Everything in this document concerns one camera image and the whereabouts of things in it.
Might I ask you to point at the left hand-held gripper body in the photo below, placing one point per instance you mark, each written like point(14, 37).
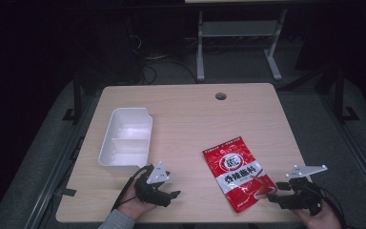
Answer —
point(155, 175)

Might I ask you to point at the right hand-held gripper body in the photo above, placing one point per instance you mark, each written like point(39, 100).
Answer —
point(305, 191)

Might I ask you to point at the red seasoning packet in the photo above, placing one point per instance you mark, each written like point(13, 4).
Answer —
point(239, 173)

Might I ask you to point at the white divided plastic container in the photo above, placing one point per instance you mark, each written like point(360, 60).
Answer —
point(125, 140)

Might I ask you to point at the person's left hand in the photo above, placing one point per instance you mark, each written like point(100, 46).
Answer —
point(133, 205)

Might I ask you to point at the person's right hand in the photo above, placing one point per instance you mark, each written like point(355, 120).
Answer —
point(321, 221)

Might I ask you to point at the black metal stand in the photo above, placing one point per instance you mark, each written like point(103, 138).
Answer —
point(76, 101)
point(341, 95)

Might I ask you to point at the black table edge bracket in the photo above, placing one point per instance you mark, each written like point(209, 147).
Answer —
point(67, 192)

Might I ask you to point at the white metal desk frame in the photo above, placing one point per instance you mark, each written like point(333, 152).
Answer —
point(238, 28)

